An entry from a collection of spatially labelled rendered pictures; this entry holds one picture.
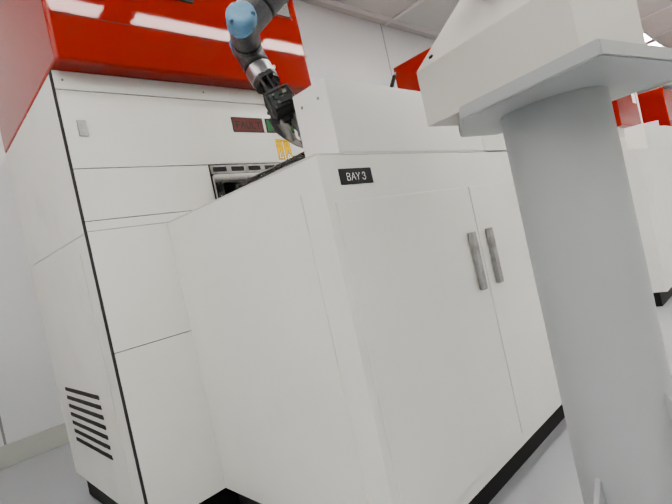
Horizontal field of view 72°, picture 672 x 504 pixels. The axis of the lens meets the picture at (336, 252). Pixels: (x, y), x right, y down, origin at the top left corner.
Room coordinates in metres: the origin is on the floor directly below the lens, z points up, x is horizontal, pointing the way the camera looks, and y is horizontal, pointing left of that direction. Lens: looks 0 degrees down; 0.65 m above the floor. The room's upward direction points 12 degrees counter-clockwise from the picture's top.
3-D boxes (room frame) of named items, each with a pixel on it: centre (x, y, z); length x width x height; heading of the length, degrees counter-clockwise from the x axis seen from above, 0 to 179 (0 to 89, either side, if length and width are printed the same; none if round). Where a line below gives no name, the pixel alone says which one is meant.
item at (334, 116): (1.06, -0.21, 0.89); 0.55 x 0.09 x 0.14; 134
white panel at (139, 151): (1.40, 0.29, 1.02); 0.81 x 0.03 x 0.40; 134
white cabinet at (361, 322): (1.35, -0.14, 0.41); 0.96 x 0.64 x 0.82; 134
